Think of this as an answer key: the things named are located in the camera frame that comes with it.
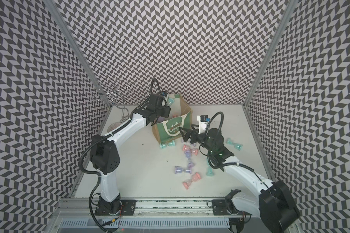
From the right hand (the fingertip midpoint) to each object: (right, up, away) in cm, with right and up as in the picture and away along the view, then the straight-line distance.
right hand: (185, 129), depth 76 cm
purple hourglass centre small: (+2, -16, +14) cm, 21 cm away
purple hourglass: (-4, -24, +7) cm, 25 cm away
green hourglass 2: (+14, -25, +7) cm, 30 cm away
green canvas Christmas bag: (-11, -1, +8) cm, 13 cm away
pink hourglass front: (+6, -27, +5) cm, 28 cm away
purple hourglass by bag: (+2, -8, +6) cm, 10 cm away
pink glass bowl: (-50, 0, +26) cm, 57 cm away
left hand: (-11, +12, +14) cm, 22 cm away
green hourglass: (+34, -12, +16) cm, 39 cm away
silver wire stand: (-41, +22, +8) cm, 47 cm away
